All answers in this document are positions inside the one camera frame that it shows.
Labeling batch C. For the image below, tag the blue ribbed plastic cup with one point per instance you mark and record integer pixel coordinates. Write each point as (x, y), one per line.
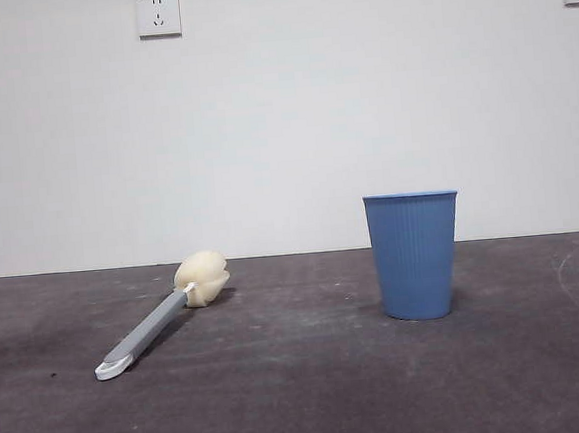
(413, 257)

